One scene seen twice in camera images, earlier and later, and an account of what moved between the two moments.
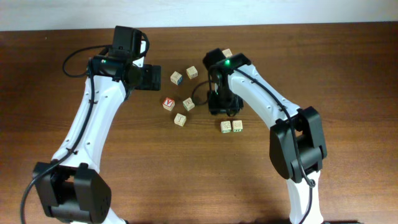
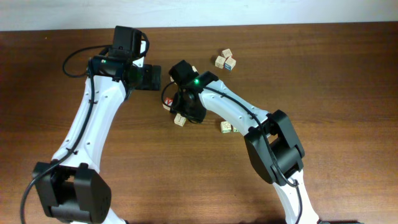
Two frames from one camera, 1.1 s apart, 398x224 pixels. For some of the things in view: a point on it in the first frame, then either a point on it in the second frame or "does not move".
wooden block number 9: x=226 y=127 does not move
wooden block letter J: x=180 y=119 does not move
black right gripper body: x=224 y=101 → x=193 y=112
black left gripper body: x=148 y=81 does not move
